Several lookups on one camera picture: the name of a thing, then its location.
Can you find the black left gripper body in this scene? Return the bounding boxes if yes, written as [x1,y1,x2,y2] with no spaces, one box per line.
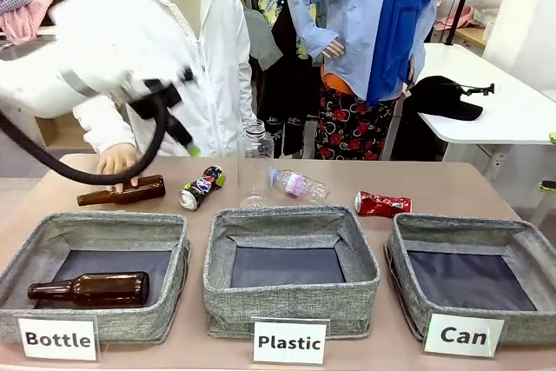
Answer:
[128,77,186,123]

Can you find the brown glass beer bottle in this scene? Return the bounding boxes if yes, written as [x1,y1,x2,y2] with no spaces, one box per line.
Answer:
[27,271,150,308]
[76,174,167,208]

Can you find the crushed Pepsi can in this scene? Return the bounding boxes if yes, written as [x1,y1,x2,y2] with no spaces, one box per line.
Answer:
[179,165,227,212]

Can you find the grey fabric basket for cans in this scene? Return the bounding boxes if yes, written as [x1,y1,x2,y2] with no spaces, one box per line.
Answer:
[384,213,556,346]

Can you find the crushed red cola can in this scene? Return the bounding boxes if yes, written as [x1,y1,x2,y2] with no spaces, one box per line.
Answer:
[354,190,413,218]

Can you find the white Can label sign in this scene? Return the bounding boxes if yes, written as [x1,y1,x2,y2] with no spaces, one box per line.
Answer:
[423,312,506,359]

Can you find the grey fabric basket for plastic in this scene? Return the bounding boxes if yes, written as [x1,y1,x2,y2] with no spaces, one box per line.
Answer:
[202,205,381,340]

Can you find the grey fabric basket for bottles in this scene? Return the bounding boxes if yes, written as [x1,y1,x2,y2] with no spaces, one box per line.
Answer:
[0,210,191,345]

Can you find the person's right hand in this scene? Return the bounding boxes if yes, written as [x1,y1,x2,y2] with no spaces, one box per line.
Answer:
[96,143,141,189]

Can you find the white side table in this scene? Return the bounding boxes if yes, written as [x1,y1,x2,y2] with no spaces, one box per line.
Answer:
[407,43,556,146]

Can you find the person in white jacket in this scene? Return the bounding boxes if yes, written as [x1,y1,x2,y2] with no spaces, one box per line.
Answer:
[73,0,257,159]

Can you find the clear label-free plastic bottle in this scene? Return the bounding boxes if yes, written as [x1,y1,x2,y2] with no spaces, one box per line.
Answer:
[236,119,275,209]

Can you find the black clip tool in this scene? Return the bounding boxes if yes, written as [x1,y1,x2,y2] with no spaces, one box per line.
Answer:
[460,82,496,96]

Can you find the black patterned trousers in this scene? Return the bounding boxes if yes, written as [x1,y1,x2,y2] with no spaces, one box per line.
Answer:
[258,10,323,159]

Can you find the black cap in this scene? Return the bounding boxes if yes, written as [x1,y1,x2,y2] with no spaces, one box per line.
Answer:
[407,75,484,123]

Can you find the grey hanging garment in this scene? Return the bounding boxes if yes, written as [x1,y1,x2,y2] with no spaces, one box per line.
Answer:
[242,8,284,70]

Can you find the crushed pink-label plastic bottle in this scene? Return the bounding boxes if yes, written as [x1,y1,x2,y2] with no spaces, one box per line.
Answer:
[268,166,330,206]

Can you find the black stand pole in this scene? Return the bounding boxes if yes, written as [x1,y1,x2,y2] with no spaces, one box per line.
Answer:
[446,0,481,46]

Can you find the pile of checked clothes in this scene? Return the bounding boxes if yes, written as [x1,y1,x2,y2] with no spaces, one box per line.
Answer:
[0,0,57,46]

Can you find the black red floral skirt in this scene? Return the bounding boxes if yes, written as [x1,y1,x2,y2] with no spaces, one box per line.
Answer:
[314,83,399,162]

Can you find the mannequin in light blue shirt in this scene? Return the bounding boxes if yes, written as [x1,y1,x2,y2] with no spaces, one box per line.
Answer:
[285,0,447,107]

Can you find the white Plastic label sign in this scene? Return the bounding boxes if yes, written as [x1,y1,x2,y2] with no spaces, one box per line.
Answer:
[251,317,330,366]

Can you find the white Bottle label sign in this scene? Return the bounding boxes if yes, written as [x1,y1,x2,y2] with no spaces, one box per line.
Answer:
[17,315,100,362]

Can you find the black corrugated cable hose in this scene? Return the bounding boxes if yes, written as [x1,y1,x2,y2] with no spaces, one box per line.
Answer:
[0,92,171,187]

